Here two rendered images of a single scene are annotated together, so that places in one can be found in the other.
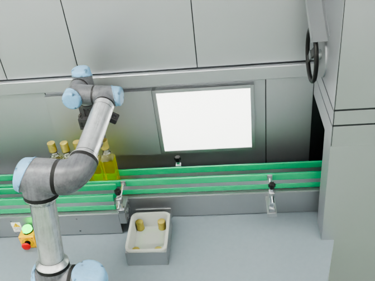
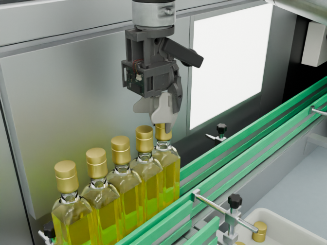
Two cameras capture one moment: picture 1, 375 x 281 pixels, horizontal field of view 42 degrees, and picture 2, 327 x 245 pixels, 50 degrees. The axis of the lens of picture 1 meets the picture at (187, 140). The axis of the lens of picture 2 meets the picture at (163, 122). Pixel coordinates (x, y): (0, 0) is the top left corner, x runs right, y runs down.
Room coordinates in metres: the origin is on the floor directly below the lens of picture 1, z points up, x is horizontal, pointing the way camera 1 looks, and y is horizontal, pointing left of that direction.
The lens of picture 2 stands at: (1.33, 0.86, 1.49)
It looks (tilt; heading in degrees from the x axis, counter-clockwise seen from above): 28 degrees down; 307
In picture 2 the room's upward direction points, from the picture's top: straight up
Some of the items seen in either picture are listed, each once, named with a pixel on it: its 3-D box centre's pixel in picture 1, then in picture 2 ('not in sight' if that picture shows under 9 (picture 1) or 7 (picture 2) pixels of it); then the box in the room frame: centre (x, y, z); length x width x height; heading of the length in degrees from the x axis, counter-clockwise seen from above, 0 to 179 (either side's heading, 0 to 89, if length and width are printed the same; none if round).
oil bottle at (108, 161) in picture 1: (111, 171); (163, 186); (1.71, 0.36, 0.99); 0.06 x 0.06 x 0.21; 83
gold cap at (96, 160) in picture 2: (65, 146); (97, 163); (1.73, 0.53, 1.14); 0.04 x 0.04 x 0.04
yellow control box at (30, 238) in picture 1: (30, 237); not in sight; (1.56, 0.75, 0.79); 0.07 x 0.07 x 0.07; 83
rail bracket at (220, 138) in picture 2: (179, 165); (214, 142); (1.75, 0.05, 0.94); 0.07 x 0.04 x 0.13; 173
